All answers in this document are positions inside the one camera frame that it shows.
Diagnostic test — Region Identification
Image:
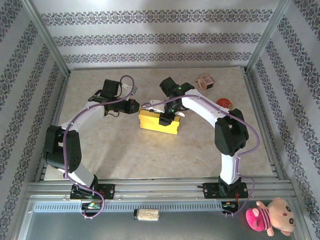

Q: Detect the wide aluminium mounting rail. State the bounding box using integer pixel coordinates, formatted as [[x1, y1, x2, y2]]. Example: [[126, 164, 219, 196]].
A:
[[24, 177, 297, 203]]

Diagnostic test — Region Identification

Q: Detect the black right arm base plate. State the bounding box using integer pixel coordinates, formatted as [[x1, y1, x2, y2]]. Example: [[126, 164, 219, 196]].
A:
[[203, 182, 249, 200]]

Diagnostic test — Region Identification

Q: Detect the aluminium frame post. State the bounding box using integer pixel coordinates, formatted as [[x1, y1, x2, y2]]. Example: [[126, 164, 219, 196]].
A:
[[21, 0, 71, 76], [244, 0, 295, 75]]

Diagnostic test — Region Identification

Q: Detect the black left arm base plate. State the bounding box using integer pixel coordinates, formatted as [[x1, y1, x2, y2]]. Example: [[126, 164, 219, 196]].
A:
[[69, 183, 116, 201]]

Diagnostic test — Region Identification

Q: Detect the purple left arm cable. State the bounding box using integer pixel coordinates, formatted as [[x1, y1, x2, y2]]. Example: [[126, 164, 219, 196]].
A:
[[63, 74, 139, 220]]

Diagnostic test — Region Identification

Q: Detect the aluminium frame side rail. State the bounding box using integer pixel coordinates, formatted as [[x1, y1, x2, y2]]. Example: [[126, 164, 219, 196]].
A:
[[243, 69, 286, 182], [33, 71, 72, 182]]

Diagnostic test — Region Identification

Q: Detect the red round disc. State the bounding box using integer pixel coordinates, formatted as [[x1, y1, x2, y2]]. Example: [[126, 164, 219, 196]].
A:
[[216, 97, 233, 110]]

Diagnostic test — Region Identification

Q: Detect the slotted grey cable duct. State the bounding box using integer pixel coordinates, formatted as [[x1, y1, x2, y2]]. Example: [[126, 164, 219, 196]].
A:
[[32, 201, 241, 213]]

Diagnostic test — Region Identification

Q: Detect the thin aluminium frame rail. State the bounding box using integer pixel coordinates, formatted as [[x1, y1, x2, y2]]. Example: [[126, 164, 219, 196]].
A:
[[68, 65, 247, 71]]

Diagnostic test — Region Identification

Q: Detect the grey metal sheet panel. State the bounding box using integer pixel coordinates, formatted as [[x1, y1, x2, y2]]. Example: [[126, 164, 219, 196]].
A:
[[16, 194, 307, 240]]

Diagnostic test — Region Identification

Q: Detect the white wrapped bundle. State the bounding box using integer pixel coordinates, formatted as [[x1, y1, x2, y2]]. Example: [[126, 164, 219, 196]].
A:
[[133, 208, 160, 222]]

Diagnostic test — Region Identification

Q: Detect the small pink toy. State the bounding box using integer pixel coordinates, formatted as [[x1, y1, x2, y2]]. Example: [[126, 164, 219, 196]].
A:
[[195, 74, 215, 91]]

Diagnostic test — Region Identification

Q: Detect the pink plush pig toy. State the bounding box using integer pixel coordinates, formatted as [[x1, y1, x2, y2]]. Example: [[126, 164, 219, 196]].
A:
[[245, 197, 297, 237]]

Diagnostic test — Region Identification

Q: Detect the yellow white cardboard box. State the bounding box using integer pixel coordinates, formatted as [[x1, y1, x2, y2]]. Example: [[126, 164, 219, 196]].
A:
[[138, 107, 186, 136]]

